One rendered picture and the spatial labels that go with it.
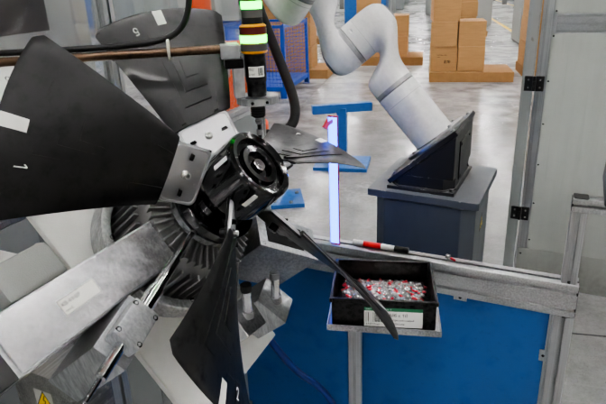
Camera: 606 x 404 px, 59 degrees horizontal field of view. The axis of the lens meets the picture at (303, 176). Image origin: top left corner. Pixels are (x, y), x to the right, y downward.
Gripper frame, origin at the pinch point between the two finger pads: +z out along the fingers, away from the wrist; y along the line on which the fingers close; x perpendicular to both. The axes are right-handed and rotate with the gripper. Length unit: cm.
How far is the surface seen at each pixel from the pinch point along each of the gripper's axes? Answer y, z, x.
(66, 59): 10.6, 28.4, -10.1
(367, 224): 50, -223, -151
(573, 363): -67, -125, -150
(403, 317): -23, -13, -66
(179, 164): 3.4, 18.0, -26.5
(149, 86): 16.3, 7.1, -17.5
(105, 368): -1, 41, -43
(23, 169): 10.8, 37.2, -21.5
